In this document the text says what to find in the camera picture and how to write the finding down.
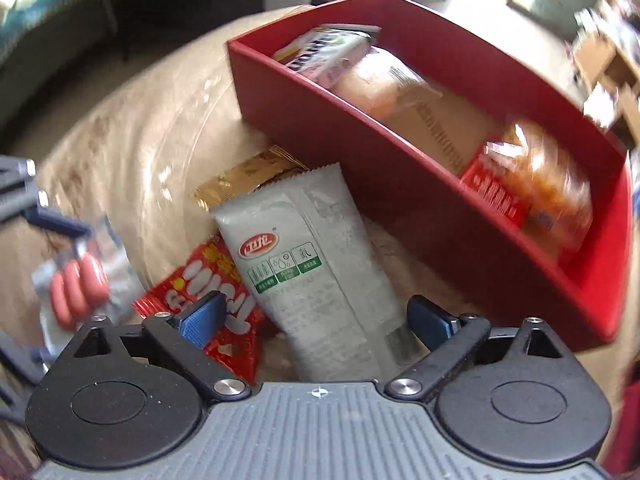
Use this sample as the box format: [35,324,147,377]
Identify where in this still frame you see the beige floral tablecloth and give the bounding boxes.
[0,4,640,480]

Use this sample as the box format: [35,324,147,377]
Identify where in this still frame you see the Kaprons wafer packet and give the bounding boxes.
[272,23,382,89]

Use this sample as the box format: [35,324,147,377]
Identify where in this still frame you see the grey Weilong snack packet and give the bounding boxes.
[213,164,425,382]

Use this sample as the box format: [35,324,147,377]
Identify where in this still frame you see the gold snack packet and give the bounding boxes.
[193,144,309,210]

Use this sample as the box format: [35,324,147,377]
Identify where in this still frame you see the red Trolli candy bag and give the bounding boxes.
[134,234,273,384]

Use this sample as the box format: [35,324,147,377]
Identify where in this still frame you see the red cardboard box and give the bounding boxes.
[228,0,632,350]

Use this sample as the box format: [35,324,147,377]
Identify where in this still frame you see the yellow puffed snack bag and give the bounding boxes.
[483,119,592,258]

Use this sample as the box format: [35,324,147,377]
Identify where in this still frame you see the vacuum packed sausages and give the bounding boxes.
[32,217,144,356]

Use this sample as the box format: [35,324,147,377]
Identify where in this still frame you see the clear wrapped round rice cake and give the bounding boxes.
[331,47,442,122]

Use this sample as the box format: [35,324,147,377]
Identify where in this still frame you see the red snack stick packet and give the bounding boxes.
[460,142,530,229]

